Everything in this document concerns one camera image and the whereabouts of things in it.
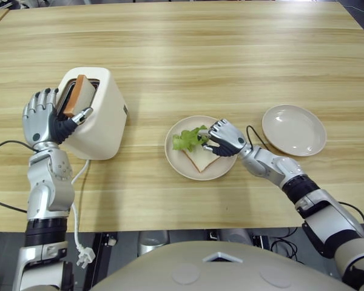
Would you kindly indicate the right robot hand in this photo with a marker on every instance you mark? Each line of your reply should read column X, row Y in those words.
column 229, row 138

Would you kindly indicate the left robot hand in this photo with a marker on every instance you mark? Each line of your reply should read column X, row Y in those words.
column 38, row 121

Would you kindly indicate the green lettuce leaf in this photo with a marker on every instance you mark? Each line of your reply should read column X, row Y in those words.
column 189, row 139

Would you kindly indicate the bread slice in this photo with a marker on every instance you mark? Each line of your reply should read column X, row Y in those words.
column 80, row 97
column 204, row 160

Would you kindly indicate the cream toaster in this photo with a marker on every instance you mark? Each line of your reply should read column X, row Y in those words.
column 100, row 121

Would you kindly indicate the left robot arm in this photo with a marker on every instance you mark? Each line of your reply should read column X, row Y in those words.
column 45, row 194

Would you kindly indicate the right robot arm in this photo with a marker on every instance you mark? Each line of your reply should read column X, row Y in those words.
column 303, row 200

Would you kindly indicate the beige round plate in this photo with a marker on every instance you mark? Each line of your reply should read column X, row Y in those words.
column 200, row 165
column 294, row 130

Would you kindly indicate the robot body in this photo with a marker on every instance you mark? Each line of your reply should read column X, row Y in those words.
column 218, row 266

